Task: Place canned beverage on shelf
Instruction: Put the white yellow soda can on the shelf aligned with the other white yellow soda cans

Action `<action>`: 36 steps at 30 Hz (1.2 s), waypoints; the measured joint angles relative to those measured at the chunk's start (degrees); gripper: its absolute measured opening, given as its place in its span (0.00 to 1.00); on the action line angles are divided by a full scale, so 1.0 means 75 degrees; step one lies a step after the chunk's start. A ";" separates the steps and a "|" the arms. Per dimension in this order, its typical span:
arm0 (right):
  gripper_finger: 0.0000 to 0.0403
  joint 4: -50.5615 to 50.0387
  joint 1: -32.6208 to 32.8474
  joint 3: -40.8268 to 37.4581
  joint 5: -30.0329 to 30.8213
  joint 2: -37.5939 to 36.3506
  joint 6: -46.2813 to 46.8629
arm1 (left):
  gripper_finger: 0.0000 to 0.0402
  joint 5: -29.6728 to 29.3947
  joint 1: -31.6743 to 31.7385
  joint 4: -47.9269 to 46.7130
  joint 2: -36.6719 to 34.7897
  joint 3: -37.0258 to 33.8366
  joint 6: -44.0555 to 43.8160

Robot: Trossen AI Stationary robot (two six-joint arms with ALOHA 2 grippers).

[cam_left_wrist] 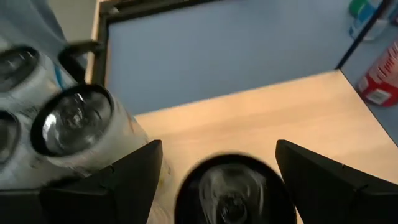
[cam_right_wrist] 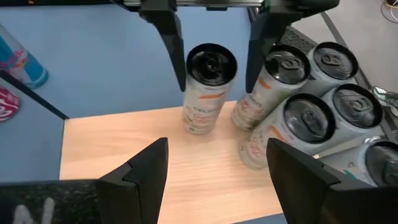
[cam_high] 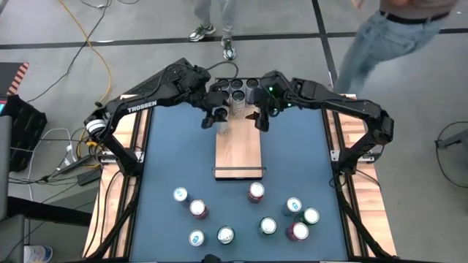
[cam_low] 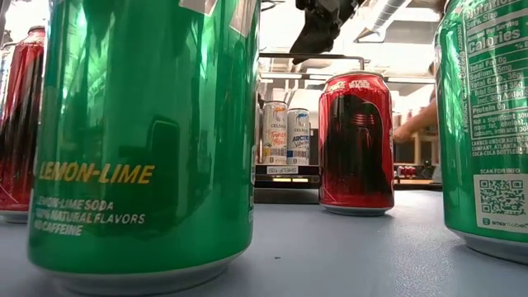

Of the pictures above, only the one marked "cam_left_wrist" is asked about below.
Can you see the blue silver Red Bull can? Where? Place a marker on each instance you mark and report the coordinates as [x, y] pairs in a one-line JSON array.
[[365, 18]]

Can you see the white Celsius Arctic Vibe can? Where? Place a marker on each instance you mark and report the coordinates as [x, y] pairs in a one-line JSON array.
[[6, 137], [18, 67]]

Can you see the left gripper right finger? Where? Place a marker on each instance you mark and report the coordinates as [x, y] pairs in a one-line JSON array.
[[342, 199]]

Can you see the wooden shelf black metal frame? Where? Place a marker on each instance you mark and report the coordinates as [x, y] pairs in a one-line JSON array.
[[264, 118]]

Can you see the black metal rig frame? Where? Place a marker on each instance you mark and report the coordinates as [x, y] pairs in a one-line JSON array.
[[101, 46]]

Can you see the red Star Wars Coca-Cola can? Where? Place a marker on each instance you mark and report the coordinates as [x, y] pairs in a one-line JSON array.
[[381, 82]]

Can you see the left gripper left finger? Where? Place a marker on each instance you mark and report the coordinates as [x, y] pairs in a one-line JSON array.
[[124, 193]]

